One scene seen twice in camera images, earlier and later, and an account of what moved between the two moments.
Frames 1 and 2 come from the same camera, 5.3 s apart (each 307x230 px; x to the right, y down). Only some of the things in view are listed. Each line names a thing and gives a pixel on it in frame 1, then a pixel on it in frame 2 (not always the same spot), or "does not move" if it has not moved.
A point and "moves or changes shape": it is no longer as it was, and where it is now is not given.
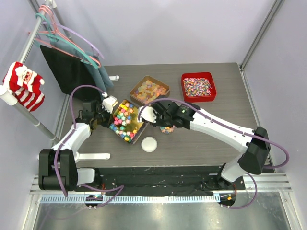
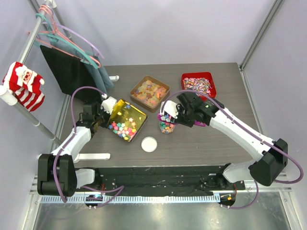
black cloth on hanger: [70, 72] does not move
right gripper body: [163, 120] to [184, 116]
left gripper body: [103, 118] does not move
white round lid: [149, 144] does not move
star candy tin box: [125, 122] moves or changes shape
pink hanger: [89, 58] does not move
